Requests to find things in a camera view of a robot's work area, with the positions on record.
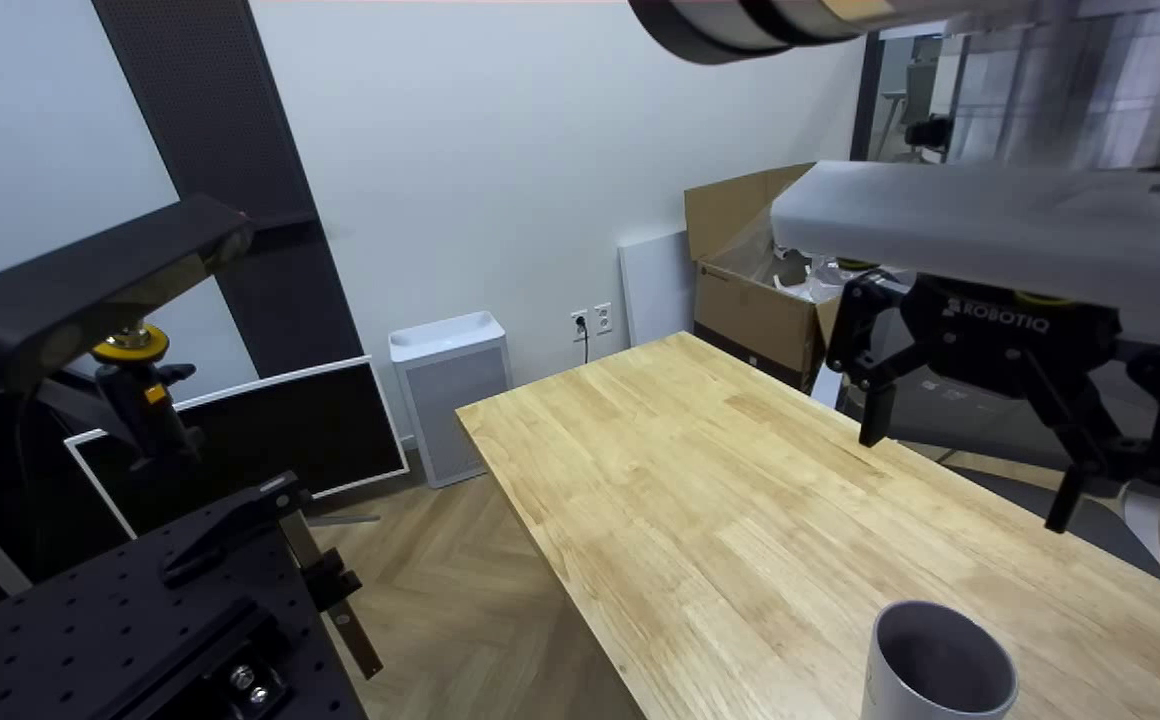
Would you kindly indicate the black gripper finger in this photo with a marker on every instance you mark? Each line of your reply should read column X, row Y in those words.
column 1077, row 419
column 848, row 355

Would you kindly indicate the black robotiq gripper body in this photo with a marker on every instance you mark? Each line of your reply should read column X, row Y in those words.
column 1003, row 343

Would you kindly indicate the grey ceramic mug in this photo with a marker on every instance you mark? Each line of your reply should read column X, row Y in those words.
column 926, row 662

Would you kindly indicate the clear plastic bag with parts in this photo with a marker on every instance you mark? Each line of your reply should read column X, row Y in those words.
column 749, row 254

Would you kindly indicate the grey mesh office chair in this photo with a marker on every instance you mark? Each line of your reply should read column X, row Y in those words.
column 967, row 419

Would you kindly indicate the open cardboard box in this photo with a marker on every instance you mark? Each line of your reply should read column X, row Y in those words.
column 749, row 320

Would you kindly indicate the white air purifier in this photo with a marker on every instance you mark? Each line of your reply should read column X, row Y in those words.
column 440, row 370

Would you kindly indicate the black perforated breadboard plate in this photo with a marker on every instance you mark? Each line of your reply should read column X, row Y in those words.
column 206, row 616

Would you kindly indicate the yellow knob clamp stand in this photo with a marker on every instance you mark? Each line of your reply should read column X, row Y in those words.
column 139, row 391

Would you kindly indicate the grey wrist camera housing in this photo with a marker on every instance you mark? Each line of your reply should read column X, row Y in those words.
column 1034, row 230

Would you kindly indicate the white panel leaning on wall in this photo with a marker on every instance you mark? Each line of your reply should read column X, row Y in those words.
column 655, row 287

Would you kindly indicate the white wall power outlet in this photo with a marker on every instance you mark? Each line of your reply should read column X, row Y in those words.
column 593, row 320

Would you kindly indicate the black glass door frame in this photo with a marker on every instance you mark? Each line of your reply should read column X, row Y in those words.
column 865, row 98

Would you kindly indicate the black monitor with white frame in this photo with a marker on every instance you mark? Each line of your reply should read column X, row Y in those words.
column 322, row 421

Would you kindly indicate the black diagonal wall beam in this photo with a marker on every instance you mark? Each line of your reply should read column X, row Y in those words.
column 214, row 109

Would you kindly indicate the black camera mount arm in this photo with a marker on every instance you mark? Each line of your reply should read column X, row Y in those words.
column 71, row 297

